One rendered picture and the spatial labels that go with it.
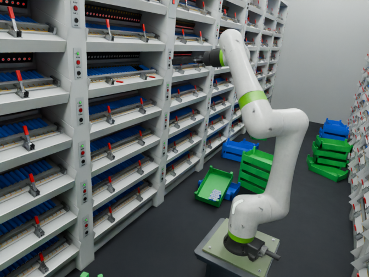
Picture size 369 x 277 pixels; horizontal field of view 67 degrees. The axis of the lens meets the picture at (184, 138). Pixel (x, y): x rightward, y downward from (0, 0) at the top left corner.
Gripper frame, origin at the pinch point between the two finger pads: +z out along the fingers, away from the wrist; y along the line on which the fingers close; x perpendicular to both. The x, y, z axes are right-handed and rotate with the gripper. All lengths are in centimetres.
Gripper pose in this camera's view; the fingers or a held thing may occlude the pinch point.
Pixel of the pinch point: (178, 61)
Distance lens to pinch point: 160.6
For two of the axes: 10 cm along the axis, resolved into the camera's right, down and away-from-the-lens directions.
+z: -8.7, -0.6, 4.8
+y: -4.8, 2.7, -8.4
